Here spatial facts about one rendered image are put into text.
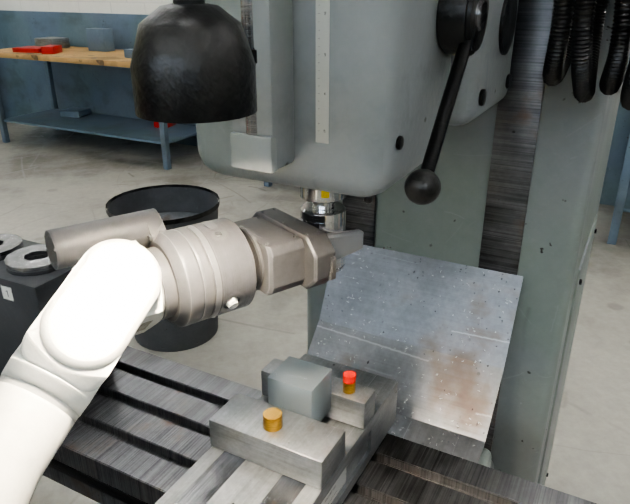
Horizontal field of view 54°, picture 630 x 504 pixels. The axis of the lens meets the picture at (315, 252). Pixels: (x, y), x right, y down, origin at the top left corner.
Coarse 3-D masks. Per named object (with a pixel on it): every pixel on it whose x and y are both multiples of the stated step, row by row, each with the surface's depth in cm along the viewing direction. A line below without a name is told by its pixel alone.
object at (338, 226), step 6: (306, 222) 63; (312, 222) 62; (336, 222) 62; (342, 222) 63; (318, 228) 62; (324, 228) 62; (330, 228) 62; (336, 228) 63; (342, 228) 63; (342, 258) 65; (336, 264) 64; (342, 264) 65; (336, 270) 65
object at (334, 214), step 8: (304, 208) 63; (312, 208) 63; (336, 208) 63; (344, 208) 63; (304, 216) 63; (312, 216) 62; (320, 216) 62; (328, 216) 62; (336, 216) 62; (344, 216) 63
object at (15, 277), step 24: (0, 240) 98; (24, 240) 101; (0, 264) 92; (24, 264) 89; (48, 264) 89; (0, 288) 89; (24, 288) 86; (48, 288) 87; (0, 312) 91; (24, 312) 88; (0, 336) 94; (0, 360) 96
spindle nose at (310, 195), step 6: (300, 192) 63; (306, 192) 61; (312, 192) 61; (318, 192) 61; (330, 192) 61; (306, 198) 62; (312, 198) 61; (318, 198) 61; (324, 198) 61; (330, 198) 61; (336, 198) 61; (342, 198) 62
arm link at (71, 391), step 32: (96, 256) 47; (128, 256) 48; (64, 288) 45; (96, 288) 46; (128, 288) 47; (160, 288) 49; (64, 320) 44; (96, 320) 45; (128, 320) 47; (32, 352) 44; (64, 352) 44; (96, 352) 45; (32, 384) 44; (64, 384) 44; (96, 384) 45
